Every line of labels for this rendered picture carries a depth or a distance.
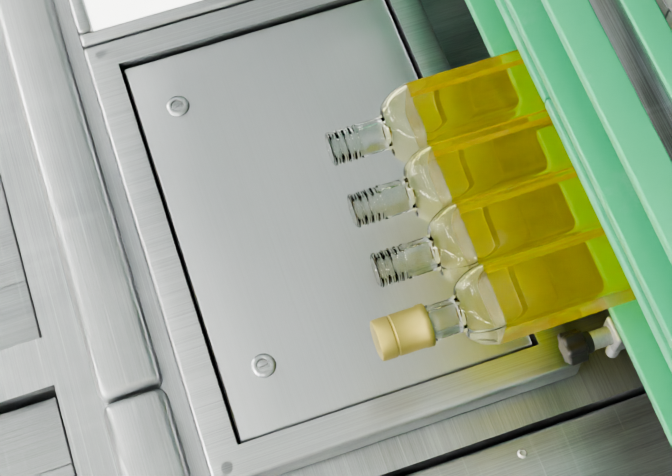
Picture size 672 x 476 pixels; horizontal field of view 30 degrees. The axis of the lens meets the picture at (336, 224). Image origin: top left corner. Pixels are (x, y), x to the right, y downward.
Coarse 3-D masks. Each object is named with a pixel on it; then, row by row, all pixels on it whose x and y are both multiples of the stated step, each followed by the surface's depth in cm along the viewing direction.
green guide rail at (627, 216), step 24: (504, 0) 106; (528, 0) 105; (528, 24) 104; (552, 24) 104; (528, 48) 103; (552, 48) 103; (552, 72) 102; (576, 72) 102; (552, 96) 101; (576, 96) 101; (576, 120) 100; (576, 144) 99; (600, 144) 99; (600, 168) 98; (600, 192) 97; (624, 192) 97; (624, 216) 96; (624, 240) 95; (648, 240) 95; (648, 264) 95; (648, 288) 94
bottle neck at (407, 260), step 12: (420, 240) 102; (384, 252) 101; (396, 252) 101; (408, 252) 101; (420, 252) 101; (432, 252) 101; (372, 264) 102; (384, 264) 100; (396, 264) 100; (408, 264) 101; (420, 264) 101; (432, 264) 101; (384, 276) 100; (396, 276) 101; (408, 276) 101
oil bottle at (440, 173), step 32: (480, 128) 104; (512, 128) 104; (544, 128) 104; (416, 160) 103; (448, 160) 103; (480, 160) 103; (512, 160) 103; (544, 160) 103; (416, 192) 103; (448, 192) 102; (480, 192) 102
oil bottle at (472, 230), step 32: (512, 192) 101; (544, 192) 101; (576, 192) 101; (448, 224) 100; (480, 224) 100; (512, 224) 100; (544, 224) 100; (576, 224) 100; (448, 256) 100; (480, 256) 99
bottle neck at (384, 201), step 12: (396, 180) 104; (360, 192) 104; (372, 192) 103; (384, 192) 103; (396, 192) 103; (408, 192) 103; (348, 204) 105; (360, 204) 103; (372, 204) 103; (384, 204) 103; (396, 204) 103; (408, 204) 104; (360, 216) 103; (372, 216) 103; (384, 216) 104
